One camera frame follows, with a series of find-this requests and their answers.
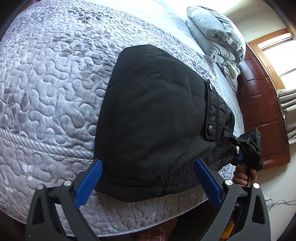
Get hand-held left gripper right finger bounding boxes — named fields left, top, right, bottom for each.
left=193, top=158, right=271, bottom=241

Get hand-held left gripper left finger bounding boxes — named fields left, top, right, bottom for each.
left=25, top=159, right=103, bottom=241

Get black jacket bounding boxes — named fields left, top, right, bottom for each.
left=94, top=45, right=238, bottom=202

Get person's right hand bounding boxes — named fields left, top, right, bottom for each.
left=233, top=163, right=258, bottom=187

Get wooden headboard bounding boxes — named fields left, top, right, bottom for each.
left=237, top=43, right=290, bottom=166

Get grey curtain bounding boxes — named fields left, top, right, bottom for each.
left=277, top=88, right=296, bottom=142

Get white cloth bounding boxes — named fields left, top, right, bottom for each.
left=228, top=65, right=241, bottom=78

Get person's red plaid trousers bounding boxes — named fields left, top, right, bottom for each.
left=136, top=228, right=167, bottom=241

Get folded grey duvet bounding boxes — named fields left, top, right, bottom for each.
left=187, top=20, right=242, bottom=93

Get grey quilted bedspread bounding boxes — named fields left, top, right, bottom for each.
left=0, top=0, right=229, bottom=234

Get grey satin pillow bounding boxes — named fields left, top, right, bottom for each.
left=186, top=6, right=246, bottom=61

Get light grey bed sheet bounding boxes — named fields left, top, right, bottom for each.
left=85, top=0, right=243, bottom=137

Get thin grey cable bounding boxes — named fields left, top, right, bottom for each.
left=264, top=199, right=296, bottom=208

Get wooden window frame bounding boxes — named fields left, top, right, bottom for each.
left=246, top=28, right=296, bottom=93

